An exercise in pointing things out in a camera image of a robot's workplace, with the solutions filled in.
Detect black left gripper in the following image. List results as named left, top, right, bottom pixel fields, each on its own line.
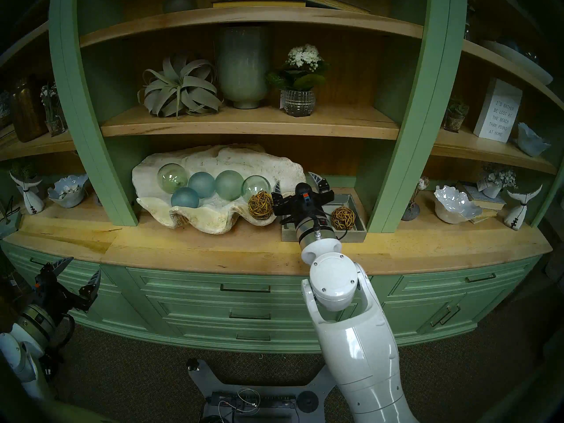
left=34, top=256, right=102, bottom=321

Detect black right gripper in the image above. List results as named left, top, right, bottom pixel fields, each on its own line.
left=271, top=171, right=334, bottom=225

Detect woven rattan ball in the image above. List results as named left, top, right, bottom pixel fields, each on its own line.
left=331, top=206, right=357, bottom=231
left=248, top=190, right=277, bottom=220

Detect grey square tray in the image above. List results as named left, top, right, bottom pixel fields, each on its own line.
left=281, top=192, right=367, bottom=243

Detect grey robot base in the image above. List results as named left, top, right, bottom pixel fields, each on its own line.
left=185, top=358, right=341, bottom=423

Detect giant white clam shell bowl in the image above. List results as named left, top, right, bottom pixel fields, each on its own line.
left=131, top=144, right=307, bottom=234

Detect white bowl with shells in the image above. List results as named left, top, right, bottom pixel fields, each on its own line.
left=47, top=174, right=90, bottom=208

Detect white ruffled ceramic bowl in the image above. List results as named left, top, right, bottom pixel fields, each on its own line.
left=434, top=185, right=483, bottom=224

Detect pale blue ruffled bowl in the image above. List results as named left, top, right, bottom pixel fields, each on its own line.
left=516, top=122, right=552, bottom=158

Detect clear green glass ball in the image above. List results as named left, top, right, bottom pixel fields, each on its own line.
left=241, top=175, right=272, bottom=203
left=157, top=163, right=190, bottom=193

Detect frosted green glass ball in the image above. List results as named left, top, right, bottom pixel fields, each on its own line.
left=215, top=170, right=245, bottom=201

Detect small blue block ornament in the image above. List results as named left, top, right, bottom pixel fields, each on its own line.
left=0, top=202, right=22, bottom=240

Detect white flowers in glass pot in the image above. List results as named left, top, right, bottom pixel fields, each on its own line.
left=265, top=44, right=331, bottom=117

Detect white whale tail figurine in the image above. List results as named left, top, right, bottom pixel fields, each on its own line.
left=10, top=171, right=45, bottom=215
left=504, top=184, right=543, bottom=231

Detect frosted blue glass ball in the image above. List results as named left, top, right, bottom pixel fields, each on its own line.
left=188, top=171, right=216, bottom=199
left=171, top=187, right=200, bottom=209

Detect small bird on stone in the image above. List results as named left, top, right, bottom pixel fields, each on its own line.
left=401, top=176, right=430, bottom=222

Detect small green moss plant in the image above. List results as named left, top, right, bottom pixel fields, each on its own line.
left=10, top=161, right=41, bottom=181

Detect green wooden shelf cabinet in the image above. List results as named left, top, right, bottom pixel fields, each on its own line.
left=0, top=0, right=564, bottom=354

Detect pale green ceramic vase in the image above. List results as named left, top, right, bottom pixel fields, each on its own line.
left=215, top=26, right=273, bottom=110

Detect grey air plant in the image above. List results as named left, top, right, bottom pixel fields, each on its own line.
left=137, top=54, right=224, bottom=119

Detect small flowers in glass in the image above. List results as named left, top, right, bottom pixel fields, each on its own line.
left=40, top=83, right=67, bottom=137

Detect small potted green plant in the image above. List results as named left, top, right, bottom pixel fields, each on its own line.
left=442, top=98, right=470, bottom=133

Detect copper metal vase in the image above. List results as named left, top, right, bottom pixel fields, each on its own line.
left=9, top=76, right=48, bottom=143

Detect dark textured ornament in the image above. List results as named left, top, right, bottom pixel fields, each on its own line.
left=0, top=89, right=13, bottom=130

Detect thin yellow book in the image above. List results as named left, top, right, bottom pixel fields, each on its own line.
left=211, top=0, right=307, bottom=8

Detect tan hardcover book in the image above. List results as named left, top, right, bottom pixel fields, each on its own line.
left=468, top=208, right=499, bottom=225

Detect old dark cover book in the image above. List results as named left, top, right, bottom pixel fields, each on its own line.
left=284, top=0, right=371, bottom=15

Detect grey hardcover book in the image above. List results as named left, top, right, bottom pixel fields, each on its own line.
left=456, top=181, right=507, bottom=212

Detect white text sign block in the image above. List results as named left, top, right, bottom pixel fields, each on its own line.
left=473, top=78, right=523, bottom=143

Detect grey green glass ball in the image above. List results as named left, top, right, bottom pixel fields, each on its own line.
left=163, top=0, right=199, bottom=15

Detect black electronics box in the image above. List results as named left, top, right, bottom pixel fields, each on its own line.
left=205, top=390, right=298, bottom=423

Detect large white platter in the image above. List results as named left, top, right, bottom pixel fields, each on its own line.
left=480, top=39, right=553, bottom=85

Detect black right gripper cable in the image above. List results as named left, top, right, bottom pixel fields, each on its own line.
left=310, top=208, right=349, bottom=242

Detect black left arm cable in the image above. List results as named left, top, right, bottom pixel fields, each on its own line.
left=44, top=314, right=75, bottom=374

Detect thin white wire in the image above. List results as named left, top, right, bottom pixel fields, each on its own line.
left=236, top=387, right=261, bottom=415

